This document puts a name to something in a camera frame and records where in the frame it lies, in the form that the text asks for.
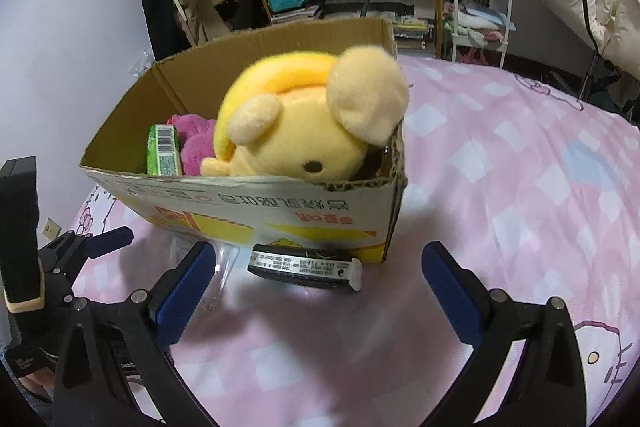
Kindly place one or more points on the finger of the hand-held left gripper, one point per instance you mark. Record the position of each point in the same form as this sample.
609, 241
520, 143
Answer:
75, 257

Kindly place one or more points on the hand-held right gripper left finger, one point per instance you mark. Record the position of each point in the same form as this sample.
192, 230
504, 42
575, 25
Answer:
182, 294

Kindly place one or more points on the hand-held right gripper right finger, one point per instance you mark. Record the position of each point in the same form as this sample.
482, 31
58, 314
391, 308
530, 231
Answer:
452, 294

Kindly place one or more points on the black block with cream end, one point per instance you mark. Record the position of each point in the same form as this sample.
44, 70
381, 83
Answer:
19, 232

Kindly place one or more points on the printed cardboard box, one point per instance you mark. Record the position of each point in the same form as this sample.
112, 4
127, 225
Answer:
250, 207

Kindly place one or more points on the green packet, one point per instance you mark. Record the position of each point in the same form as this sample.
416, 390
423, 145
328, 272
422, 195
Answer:
164, 152

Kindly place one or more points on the magenta plush toy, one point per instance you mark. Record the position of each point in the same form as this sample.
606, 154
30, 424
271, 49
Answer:
195, 142

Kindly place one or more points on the yellow dog plush toy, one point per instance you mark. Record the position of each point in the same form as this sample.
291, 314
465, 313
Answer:
310, 122

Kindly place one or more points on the person's left forearm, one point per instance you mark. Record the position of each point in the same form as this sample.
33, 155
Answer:
40, 384

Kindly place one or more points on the clear plastic wrapper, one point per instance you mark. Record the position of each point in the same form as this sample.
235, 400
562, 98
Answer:
220, 279

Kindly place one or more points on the pink cat printed bedsheet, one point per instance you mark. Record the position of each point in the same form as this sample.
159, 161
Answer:
500, 207

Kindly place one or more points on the black flat device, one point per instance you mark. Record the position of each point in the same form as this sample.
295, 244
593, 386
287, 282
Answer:
300, 267

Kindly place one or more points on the plastic bag with items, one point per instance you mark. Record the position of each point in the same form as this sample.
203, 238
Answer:
142, 64

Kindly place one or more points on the folded clothes in cart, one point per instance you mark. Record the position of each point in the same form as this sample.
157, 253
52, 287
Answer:
475, 19

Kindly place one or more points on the beige hanging coat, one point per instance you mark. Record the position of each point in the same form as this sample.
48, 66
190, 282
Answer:
205, 12

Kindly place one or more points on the pile of papers and books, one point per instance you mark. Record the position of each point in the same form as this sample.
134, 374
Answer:
390, 19

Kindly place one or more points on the stack of books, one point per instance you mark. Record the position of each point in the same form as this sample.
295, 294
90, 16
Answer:
295, 14

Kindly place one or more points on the white wall socket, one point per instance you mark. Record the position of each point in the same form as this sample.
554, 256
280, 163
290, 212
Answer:
51, 229

